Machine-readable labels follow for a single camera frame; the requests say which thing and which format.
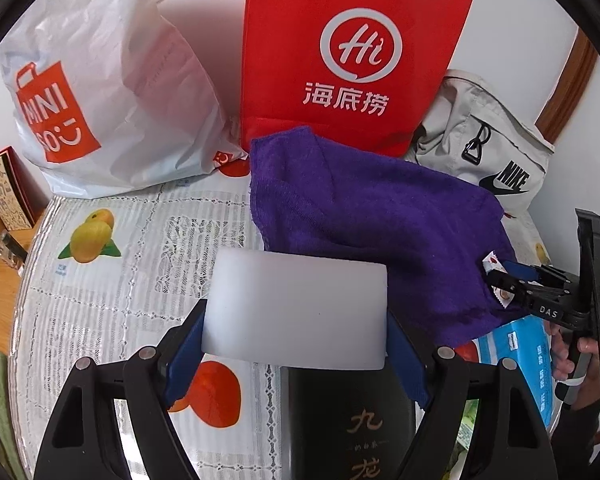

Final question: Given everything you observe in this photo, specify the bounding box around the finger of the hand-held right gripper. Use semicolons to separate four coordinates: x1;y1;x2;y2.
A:
482;269;572;322
502;260;570;287

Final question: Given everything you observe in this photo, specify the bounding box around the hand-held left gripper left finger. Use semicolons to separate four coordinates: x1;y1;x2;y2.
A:
32;297;209;480

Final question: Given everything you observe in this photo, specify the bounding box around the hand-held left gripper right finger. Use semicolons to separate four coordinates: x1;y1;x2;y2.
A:
386;310;571;480

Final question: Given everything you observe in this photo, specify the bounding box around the small white candy wrapper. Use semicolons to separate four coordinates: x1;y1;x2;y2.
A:
480;251;515;309

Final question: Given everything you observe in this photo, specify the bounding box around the dark rectangular tin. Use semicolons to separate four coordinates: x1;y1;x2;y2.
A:
280;361;430;480

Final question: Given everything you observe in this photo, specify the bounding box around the purple towel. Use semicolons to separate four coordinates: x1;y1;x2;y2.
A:
249;126;533;346

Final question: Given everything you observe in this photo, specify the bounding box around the person's right forearm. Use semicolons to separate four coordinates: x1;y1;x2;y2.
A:
549;395;600;480

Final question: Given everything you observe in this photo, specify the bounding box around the person's right hand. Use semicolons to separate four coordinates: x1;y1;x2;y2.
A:
550;322;600;408

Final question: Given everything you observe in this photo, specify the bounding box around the blue tissue packet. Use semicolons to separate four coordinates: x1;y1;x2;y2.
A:
472;317;563;428

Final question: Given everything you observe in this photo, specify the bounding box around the fruit print lace tablecloth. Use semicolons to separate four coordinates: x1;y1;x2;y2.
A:
7;160;556;480

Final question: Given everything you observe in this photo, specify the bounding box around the grey fabric bag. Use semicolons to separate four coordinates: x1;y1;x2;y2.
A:
405;69;556;211

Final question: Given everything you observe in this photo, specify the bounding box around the wooden desk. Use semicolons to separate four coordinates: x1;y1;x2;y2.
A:
0;217;47;353

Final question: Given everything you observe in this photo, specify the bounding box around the green cloth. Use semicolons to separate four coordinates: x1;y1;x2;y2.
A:
0;342;27;480

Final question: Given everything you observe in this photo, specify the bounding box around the clear glass item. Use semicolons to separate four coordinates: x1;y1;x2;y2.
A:
0;230;29;267

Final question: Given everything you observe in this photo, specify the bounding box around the white plastic bag orange print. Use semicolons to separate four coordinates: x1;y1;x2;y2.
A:
0;0;251;198

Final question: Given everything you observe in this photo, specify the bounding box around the red shopping bag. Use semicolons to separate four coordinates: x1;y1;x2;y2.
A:
240;0;473;158

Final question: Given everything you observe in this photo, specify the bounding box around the wooden door frame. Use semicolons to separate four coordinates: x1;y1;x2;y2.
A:
534;27;600;144

